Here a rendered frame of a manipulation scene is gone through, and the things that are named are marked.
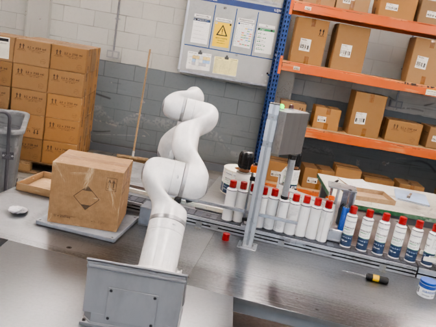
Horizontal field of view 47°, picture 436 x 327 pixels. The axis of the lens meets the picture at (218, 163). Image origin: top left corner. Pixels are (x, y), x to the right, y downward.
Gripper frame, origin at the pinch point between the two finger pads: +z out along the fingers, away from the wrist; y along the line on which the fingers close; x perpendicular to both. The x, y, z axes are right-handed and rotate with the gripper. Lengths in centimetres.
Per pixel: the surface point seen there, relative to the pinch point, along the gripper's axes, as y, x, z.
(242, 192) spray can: -2.1, -27.4, -0.3
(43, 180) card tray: 8, 81, -17
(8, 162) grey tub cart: 109, 169, -18
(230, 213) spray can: -3.0, -19.9, 9.1
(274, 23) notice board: 415, -25, -106
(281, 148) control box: -17, -51, -21
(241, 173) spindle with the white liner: 23.8, -23.9, -4.0
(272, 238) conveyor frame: -5.7, -38.6, 23.0
